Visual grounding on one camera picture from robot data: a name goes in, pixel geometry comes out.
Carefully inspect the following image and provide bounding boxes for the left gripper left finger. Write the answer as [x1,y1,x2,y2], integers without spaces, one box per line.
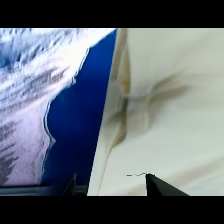
[60,173,78,197]

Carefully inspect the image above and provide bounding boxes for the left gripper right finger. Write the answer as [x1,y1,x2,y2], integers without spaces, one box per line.
[145,172,190,197]

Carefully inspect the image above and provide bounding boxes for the white shirt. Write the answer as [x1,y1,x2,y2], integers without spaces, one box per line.
[87,28,224,197]

